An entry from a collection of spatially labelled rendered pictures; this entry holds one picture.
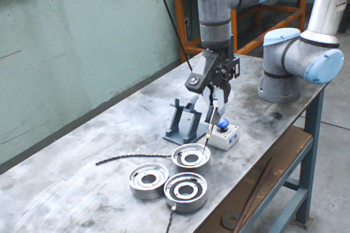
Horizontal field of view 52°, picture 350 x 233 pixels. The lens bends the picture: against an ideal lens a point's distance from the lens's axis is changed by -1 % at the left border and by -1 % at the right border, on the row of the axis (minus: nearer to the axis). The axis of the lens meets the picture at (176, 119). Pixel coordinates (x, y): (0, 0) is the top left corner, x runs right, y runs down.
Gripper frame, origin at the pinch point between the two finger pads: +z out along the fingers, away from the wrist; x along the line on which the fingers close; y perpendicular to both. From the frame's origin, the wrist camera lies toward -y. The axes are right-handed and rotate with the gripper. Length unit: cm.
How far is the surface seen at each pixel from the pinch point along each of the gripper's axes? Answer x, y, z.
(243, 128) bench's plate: -0.3, 13.4, 13.1
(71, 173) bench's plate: 28.3, -31.6, 13.0
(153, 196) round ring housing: 0.8, -25.6, 11.4
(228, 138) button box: -2.6, 2.2, 9.2
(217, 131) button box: 1.6, 2.5, 8.6
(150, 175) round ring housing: 6.2, -21.0, 10.8
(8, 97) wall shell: 162, 4, 43
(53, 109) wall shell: 163, 30, 66
